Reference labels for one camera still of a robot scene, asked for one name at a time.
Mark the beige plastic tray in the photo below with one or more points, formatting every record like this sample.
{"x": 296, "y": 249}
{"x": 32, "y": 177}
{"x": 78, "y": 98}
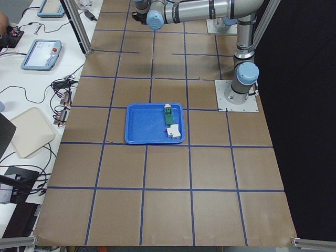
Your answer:
{"x": 33, "y": 131}

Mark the right aluminium corner profile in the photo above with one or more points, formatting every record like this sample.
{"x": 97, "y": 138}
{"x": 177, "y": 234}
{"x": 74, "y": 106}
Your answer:
{"x": 313, "y": 244}

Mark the left aluminium corner profile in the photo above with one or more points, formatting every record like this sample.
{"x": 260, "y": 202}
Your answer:
{"x": 18, "y": 241}

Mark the near blue teach pendant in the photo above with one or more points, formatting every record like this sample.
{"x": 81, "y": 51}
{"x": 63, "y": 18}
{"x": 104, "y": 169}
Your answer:
{"x": 42, "y": 55}

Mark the green terminal block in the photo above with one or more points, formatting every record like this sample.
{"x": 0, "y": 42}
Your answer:
{"x": 168, "y": 113}

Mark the black cable connector bundle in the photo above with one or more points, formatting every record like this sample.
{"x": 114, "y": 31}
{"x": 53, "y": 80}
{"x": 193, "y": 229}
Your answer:
{"x": 63, "y": 83}

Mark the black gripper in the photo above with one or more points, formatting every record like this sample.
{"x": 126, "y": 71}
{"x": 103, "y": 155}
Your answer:
{"x": 138, "y": 19}

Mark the far blue teach pendant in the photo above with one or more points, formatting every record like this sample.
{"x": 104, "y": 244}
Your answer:
{"x": 51, "y": 9}

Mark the person's hand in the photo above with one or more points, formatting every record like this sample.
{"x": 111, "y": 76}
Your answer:
{"x": 4, "y": 23}

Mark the black power adapter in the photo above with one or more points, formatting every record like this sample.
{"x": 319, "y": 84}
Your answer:
{"x": 90, "y": 16}

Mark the aluminium corner profile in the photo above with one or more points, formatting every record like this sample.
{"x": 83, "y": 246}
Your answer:
{"x": 18, "y": 241}
{"x": 313, "y": 244}

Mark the blue teach pendant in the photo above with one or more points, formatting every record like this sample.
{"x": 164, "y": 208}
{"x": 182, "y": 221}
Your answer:
{"x": 42, "y": 55}
{"x": 51, "y": 9}

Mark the blue plastic tray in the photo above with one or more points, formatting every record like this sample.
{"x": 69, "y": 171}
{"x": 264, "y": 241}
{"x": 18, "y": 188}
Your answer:
{"x": 145, "y": 123}

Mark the black electronics box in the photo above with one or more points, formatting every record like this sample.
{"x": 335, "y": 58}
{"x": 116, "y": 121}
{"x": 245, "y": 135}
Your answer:
{"x": 12, "y": 37}

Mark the white relay socket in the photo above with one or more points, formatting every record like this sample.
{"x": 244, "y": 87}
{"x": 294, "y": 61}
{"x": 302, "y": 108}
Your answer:
{"x": 173, "y": 131}

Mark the upper brown circuit module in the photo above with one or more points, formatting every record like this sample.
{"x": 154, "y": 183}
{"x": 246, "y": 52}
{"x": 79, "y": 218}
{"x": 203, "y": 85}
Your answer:
{"x": 66, "y": 98}

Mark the lower brown circuit module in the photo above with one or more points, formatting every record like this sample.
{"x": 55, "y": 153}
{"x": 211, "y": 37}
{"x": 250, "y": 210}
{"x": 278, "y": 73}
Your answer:
{"x": 60, "y": 117}

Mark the aluminium frame post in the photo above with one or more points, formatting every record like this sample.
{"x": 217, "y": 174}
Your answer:
{"x": 77, "y": 25}

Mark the brown circuit module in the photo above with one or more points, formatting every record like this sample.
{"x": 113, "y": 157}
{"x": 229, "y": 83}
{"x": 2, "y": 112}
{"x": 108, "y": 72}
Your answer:
{"x": 66, "y": 98}
{"x": 60, "y": 117}

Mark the black camera stand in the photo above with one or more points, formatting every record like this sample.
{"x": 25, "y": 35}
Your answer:
{"x": 16, "y": 184}

